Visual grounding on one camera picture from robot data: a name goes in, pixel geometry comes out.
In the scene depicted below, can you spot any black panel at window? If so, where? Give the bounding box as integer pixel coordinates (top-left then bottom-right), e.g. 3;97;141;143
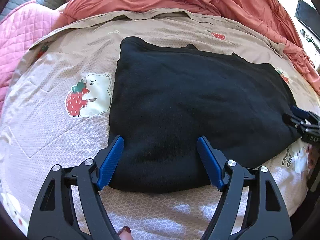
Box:
295;0;320;38

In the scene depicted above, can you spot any pink quilted pillow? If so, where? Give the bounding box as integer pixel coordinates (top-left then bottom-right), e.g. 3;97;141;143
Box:
0;0;71;106

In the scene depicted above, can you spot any terracotta red blanket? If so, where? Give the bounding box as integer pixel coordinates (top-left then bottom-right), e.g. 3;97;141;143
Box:
59;0;319;93

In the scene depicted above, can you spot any right hand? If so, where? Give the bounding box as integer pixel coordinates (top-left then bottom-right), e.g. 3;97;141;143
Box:
307;145;319;172

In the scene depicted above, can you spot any beige strawberry bear bedsheet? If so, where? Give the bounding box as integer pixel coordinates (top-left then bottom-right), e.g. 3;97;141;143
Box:
1;8;319;239

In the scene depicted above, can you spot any left hand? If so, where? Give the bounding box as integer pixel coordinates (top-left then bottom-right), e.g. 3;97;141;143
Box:
117;226;133;240

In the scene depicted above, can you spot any black sweater with orange cuffs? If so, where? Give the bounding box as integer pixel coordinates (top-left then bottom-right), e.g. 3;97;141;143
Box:
109;37;299;193

